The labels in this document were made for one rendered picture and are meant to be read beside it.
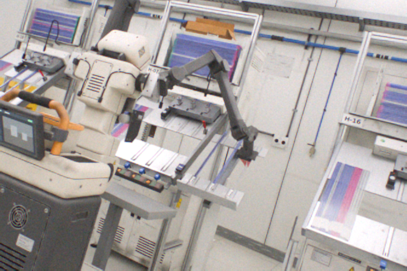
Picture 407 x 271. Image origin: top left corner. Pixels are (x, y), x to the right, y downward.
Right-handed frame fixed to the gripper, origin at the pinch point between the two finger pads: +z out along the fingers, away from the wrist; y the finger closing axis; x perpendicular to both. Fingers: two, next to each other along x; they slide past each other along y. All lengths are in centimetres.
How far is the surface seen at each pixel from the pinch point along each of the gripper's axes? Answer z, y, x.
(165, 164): 11, 48, 10
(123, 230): 70, 76, 28
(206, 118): 7, 43, -35
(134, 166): 13, 65, 18
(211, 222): 26.8, 10.2, 25.5
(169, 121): 12, 67, -27
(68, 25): -13, 191, -77
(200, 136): 11.3, 40.5, -21.7
